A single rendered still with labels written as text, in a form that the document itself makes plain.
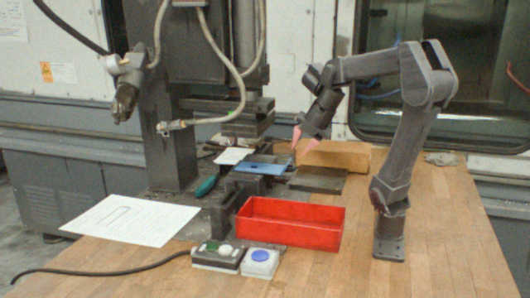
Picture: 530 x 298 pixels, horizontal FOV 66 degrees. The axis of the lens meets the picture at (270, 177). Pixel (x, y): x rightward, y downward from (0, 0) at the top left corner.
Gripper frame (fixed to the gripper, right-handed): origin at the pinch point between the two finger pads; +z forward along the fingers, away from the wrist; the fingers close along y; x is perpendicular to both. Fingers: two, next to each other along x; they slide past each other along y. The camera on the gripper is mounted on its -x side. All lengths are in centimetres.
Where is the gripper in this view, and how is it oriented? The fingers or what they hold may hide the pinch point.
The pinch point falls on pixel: (297, 150)
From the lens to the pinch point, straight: 112.8
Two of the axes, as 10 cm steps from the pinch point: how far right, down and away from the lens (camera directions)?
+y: -8.4, -5.4, 0.4
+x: -2.8, 3.7, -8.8
